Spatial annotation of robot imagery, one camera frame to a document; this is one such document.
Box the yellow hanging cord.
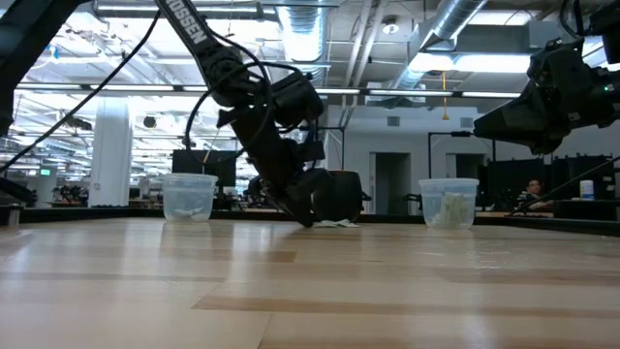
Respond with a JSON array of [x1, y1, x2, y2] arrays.
[[439, 71, 450, 121]]

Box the black rig frame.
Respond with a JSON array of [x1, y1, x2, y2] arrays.
[[427, 130, 497, 180]]

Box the clear plastic cup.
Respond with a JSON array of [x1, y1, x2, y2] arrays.
[[162, 173, 220, 224], [418, 177, 481, 230]]

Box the person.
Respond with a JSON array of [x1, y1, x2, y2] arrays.
[[516, 177, 554, 212]]

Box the black partition panels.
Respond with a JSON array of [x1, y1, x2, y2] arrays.
[[486, 153, 617, 214]]

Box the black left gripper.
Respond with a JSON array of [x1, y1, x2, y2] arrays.
[[216, 103, 336, 229]]

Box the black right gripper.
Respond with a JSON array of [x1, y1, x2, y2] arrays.
[[473, 37, 620, 157]]

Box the white building column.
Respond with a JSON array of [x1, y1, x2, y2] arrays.
[[88, 96, 134, 208]]

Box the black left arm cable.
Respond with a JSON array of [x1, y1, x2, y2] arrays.
[[0, 9, 321, 175]]

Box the black monitor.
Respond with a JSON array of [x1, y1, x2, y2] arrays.
[[171, 148, 238, 188]]

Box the slanted silver air duct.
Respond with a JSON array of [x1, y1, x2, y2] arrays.
[[387, 0, 489, 93]]

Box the straight silver air duct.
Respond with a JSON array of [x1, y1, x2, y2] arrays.
[[276, 0, 331, 88]]

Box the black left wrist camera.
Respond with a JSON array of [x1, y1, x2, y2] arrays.
[[270, 71, 326, 128]]

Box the black mug yellow inside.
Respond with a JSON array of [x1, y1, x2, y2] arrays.
[[314, 170, 364, 224]]

